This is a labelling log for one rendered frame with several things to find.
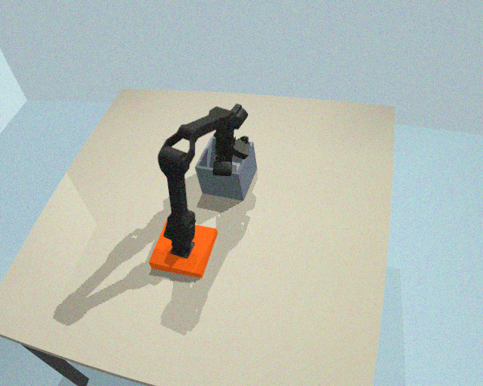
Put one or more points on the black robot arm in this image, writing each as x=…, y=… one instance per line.
x=180, y=228

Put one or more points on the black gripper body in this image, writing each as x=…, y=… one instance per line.
x=222, y=166

